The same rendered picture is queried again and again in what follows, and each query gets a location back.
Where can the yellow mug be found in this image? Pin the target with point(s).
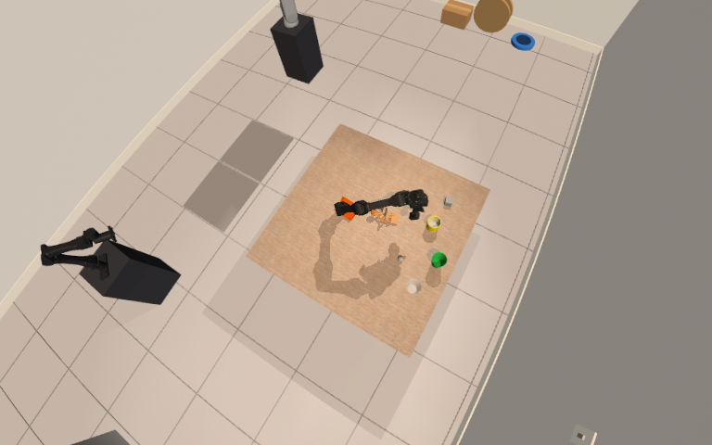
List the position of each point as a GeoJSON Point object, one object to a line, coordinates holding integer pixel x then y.
{"type": "Point", "coordinates": [433, 223]}

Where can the green cup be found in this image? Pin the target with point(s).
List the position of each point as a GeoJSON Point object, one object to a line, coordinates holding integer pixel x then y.
{"type": "Point", "coordinates": [439, 259]}

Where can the clear plastic cup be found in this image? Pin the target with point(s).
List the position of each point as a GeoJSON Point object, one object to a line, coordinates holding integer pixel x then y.
{"type": "Point", "coordinates": [414, 286]}

